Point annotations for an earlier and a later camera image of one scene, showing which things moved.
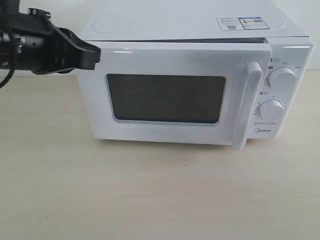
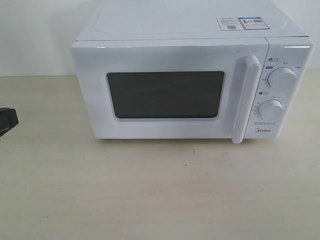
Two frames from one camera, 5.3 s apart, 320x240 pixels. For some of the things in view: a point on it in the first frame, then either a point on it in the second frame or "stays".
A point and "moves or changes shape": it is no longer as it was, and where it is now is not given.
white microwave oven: (196, 71) stays
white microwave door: (194, 94) moves or changes shape
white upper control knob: (282, 77) stays
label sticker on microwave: (241, 23) stays
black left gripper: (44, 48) to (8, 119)
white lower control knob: (271, 109) stays
